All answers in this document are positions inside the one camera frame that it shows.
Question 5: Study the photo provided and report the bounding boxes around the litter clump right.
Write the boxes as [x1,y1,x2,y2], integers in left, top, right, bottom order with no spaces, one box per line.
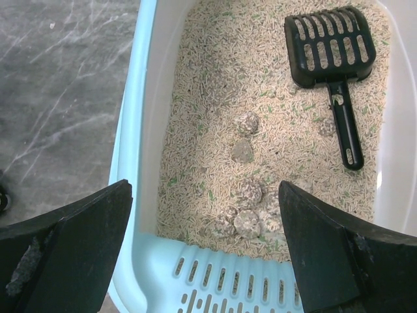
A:
[297,180,313,194]

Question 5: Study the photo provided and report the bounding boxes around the litter clump near scoop handle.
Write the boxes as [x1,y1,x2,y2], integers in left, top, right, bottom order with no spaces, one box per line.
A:
[318,118,336,137]

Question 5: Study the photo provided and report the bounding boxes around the grey litter clump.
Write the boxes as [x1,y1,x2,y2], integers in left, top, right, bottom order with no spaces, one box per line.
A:
[231,139,253,164]

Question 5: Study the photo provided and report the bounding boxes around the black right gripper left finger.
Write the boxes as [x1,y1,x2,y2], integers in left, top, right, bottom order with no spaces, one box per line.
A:
[1,179,132,312]

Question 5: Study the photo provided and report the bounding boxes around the litter clump ball middle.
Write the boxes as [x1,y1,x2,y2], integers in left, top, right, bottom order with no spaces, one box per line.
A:
[236,179,263,209]

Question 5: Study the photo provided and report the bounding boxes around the litter clump ball front right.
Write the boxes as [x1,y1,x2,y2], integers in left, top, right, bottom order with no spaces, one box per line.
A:
[233,210,261,239]

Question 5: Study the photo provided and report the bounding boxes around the litter clump ball front left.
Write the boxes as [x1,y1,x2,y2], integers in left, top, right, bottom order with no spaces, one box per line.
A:
[211,206,237,239]

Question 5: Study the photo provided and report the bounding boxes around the litter clump ball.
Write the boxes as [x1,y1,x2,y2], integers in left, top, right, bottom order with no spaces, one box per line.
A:
[211,206,237,239]
[235,111,259,136]
[236,179,263,209]
[233,210,261,239]

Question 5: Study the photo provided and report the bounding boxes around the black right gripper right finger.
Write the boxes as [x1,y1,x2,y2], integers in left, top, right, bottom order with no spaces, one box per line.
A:
[278,181,416,312]

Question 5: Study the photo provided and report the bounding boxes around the light blue litter box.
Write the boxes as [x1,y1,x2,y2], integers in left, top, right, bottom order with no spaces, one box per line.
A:
[109,1,416,312]

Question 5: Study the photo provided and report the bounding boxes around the black litter scoop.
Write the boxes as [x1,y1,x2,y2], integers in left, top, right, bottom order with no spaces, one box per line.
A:
[284,6,376,171]

